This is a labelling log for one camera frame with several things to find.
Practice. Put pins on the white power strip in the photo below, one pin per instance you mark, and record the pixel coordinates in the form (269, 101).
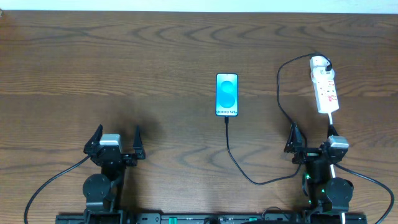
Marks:
(325, 90)

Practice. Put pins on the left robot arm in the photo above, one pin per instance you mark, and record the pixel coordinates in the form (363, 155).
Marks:
(103, 191)

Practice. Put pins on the blue Galaxy smartphone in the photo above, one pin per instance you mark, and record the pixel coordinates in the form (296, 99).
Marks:
(227, 94)

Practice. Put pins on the white charger plug adapter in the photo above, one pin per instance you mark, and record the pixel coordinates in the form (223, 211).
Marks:
(320, 65)

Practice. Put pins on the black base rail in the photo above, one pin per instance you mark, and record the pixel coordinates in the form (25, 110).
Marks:
(156, 218)

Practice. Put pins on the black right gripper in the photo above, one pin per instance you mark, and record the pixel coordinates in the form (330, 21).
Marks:
(310, 154)

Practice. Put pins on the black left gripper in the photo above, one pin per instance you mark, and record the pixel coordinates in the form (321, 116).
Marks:
(116, 156)

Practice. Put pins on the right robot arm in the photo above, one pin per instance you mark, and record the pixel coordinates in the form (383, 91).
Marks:
(328, 194)

